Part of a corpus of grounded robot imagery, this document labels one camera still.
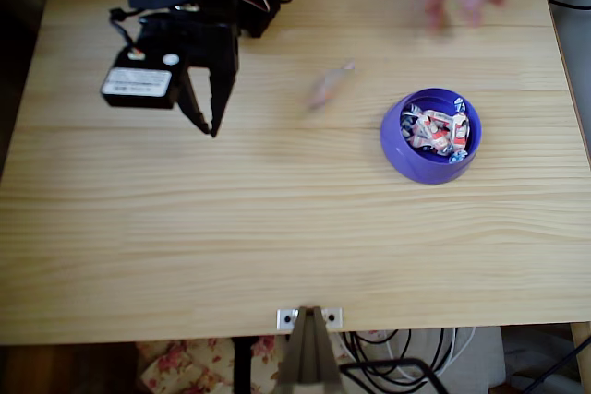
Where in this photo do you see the white red candy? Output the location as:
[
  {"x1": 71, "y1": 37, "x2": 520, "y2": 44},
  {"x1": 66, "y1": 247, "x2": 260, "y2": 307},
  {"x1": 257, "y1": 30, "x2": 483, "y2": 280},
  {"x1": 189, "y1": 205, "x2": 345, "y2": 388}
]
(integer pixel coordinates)
[
  {"x1": 400, "y1": 105, "x2": 420, "y2": 137},
  {"x1": 410, "y1": 129, "x2": 452, "y2": 154},
  {"x1": 449, "y1": 112, "x2": 471, "y2": 149},
  {"x1": 302, "y1": 59, "x2": 356, "y2": 113},
  {"x1": 417, "y1": 110, "x2": 452, "y2": 131}
]

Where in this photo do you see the purple plastic bowl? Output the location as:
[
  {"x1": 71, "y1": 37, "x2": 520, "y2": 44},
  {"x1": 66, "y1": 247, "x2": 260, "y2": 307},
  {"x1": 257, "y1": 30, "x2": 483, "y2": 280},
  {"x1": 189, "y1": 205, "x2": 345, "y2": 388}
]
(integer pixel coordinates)
[{"x1": 380, "y1": 87, "x2": 483, "y2": 186}]

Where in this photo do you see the floral patterned cloth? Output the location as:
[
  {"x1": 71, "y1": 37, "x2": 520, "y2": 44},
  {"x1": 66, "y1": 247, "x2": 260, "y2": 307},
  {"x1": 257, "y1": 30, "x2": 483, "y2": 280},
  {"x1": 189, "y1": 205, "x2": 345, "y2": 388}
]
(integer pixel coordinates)
[{"x1": 136, "y1": 337, "x2": 296, "y2": 394}]

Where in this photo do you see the black metal pole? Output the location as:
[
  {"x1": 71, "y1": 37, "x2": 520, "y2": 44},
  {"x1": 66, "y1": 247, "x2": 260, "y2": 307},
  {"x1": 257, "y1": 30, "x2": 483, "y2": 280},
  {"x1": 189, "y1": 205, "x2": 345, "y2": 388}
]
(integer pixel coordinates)
[{"x1": 230, "y1": 337, "x2": 254, "y2": 394}]

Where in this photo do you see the wooden table leg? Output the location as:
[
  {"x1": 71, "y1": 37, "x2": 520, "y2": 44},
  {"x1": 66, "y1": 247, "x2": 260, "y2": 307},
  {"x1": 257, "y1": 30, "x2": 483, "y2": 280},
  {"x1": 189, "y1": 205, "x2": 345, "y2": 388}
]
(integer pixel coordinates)
[{"x1": 570, "y1": 322, "x2": 591, "y2": 394}]

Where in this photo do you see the black camera box white label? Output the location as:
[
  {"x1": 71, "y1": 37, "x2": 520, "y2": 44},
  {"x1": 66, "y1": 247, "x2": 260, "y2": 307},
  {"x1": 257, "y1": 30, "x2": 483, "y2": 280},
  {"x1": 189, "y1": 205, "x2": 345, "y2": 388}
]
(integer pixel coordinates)
[{"x1": 100, "y1": 46, "x2": 181, "y2": 111}]

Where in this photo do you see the thin black camera cable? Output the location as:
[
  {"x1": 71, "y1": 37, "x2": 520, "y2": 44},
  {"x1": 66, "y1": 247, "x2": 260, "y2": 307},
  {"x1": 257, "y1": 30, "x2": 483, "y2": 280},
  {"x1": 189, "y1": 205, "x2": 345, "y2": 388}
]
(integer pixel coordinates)
[{"x1": 108, "y1": 6, "x2": 142, "y2": 53}]

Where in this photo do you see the silver metal bracket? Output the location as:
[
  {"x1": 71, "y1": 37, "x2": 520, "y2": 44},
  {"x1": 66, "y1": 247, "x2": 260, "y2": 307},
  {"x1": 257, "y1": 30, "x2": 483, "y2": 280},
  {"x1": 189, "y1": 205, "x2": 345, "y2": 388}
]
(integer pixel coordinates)
[{"x1": 276, "y1": 306, "x2": 344, "y2": 331}]

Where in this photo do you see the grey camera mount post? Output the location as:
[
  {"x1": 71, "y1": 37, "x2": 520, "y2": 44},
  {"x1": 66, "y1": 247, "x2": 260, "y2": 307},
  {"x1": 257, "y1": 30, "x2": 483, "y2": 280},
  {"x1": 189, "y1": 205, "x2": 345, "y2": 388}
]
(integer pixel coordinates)
[{"x1": 275, "y1": 304, "x2": 344, "y2": 387}]

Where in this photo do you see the black coiled cable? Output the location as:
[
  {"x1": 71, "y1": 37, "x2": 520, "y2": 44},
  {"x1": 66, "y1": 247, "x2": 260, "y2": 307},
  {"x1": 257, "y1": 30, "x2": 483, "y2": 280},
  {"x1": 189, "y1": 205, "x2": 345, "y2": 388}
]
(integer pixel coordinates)
[{"x1": 344, "y1": 328, "x2": 459, "y2": 387}]

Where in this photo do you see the white cable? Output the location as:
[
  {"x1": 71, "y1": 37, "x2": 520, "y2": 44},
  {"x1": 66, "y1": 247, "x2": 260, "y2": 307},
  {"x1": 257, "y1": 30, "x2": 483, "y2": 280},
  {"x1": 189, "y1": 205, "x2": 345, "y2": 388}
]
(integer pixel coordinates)
[{"x1": 340, "y1": 327, "x2": 476, "y2": 382}]

